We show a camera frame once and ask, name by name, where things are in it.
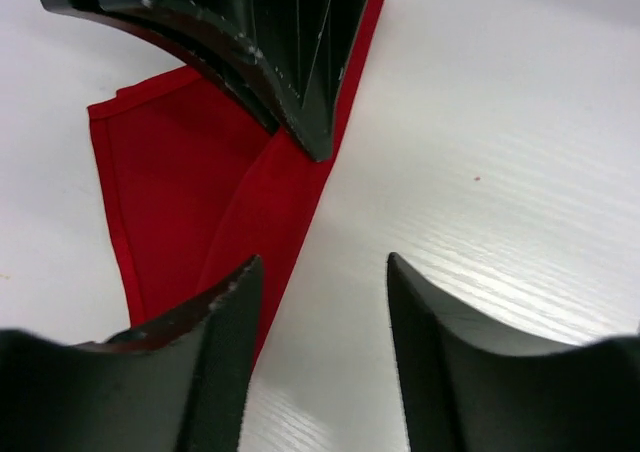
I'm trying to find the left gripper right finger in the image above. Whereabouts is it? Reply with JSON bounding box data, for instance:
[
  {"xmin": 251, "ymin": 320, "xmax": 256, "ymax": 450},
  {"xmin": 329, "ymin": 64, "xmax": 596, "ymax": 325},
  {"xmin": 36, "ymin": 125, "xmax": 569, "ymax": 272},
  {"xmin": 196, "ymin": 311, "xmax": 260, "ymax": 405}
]
[{"xmin": 386, "ymin": 253, "xmax": 639, "ymax": 451}]

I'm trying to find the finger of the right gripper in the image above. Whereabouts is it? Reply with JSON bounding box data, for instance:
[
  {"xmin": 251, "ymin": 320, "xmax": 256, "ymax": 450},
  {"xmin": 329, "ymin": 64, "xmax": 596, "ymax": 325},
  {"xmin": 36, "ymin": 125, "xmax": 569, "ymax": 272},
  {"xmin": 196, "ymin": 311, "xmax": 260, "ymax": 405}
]
[{"xmin": 40, "ymin": 0, "xmax": 368, "ymax": 162}]

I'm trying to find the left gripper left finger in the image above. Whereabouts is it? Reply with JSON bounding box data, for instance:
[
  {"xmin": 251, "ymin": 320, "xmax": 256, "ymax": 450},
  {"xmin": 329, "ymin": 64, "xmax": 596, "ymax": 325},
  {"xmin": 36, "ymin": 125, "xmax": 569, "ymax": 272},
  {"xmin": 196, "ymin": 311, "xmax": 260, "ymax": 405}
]
[{"xmin": 1, "ymin": 256, "xmax": 263, "ymax": 451}]

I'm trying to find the red cloth napkin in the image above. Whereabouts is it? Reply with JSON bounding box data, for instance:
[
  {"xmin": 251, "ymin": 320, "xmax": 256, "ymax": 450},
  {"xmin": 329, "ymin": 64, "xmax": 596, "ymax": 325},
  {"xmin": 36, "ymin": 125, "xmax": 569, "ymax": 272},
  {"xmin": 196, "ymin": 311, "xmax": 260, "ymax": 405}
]
[{"xmin": 86, "ymin": 0, "xmax": 396, "ymax": 373}]

